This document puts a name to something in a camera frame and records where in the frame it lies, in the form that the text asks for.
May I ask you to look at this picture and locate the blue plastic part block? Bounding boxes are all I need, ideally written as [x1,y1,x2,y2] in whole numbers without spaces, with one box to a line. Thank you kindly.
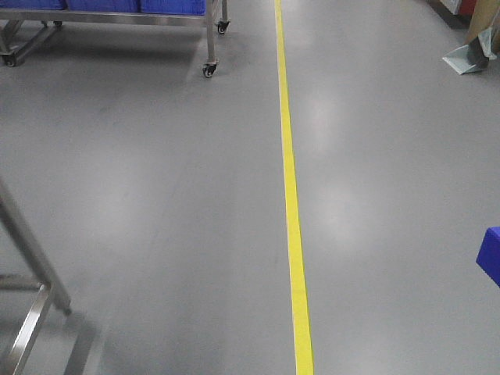
[476,227,500,286]

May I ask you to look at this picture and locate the blue bins on trolley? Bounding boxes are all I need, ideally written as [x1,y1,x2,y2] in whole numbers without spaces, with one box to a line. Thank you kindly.
[1,0,206,16]

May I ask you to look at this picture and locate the steel trolley with casters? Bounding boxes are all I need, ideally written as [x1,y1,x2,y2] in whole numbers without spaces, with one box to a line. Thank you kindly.
[0,0,231,79]

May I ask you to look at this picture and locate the steel frame leg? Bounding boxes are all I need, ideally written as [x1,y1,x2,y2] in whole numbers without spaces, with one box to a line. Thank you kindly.
[0,177,73,375]

